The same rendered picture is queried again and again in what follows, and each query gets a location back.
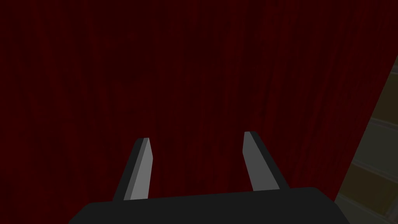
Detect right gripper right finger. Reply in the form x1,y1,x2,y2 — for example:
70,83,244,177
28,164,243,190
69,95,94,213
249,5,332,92
242,131,291,192

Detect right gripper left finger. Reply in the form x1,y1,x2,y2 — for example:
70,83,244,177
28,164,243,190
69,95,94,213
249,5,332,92
112,137,154,202

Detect dark red wooden panel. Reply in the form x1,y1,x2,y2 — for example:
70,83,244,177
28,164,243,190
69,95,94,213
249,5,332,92
0,0,398,224

